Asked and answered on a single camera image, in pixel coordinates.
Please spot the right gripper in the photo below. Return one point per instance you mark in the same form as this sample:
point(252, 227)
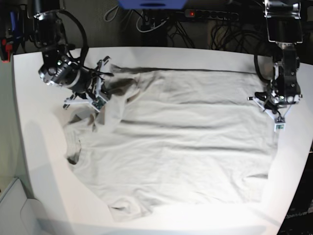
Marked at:
point(88, 84)

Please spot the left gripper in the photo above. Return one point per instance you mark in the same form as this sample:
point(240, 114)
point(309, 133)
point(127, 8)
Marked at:
point(276, 106)

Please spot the light grey t-shirt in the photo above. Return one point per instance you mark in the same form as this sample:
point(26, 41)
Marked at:
point(168, 137)

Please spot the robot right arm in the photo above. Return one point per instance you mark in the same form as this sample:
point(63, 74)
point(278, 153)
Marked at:
point(60, 68)

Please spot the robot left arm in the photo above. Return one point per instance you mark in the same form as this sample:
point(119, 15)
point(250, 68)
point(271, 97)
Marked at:
point(285, 31)

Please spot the blue box overhead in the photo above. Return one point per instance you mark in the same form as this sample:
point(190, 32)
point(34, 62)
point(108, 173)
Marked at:
point(152, 4)

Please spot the red and black clamp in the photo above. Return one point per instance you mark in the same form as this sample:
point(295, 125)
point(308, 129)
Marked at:
point(6, 49)

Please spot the black power strip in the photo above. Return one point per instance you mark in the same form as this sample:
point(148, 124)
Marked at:
point(210, 15)

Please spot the grey side cabinet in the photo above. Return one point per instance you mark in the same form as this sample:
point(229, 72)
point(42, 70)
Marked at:
point(17, 216)

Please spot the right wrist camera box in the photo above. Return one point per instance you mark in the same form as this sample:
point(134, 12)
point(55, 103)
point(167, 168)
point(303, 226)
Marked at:
point(98, 103)

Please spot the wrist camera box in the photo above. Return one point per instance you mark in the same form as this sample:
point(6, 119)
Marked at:
point(279, 125)
point(98, 103)

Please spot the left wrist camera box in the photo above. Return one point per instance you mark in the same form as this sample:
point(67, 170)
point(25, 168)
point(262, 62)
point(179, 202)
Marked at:
point(279, 125)

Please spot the blue handled tool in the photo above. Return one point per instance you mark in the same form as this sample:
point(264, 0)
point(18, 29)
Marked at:
point(15, 27)

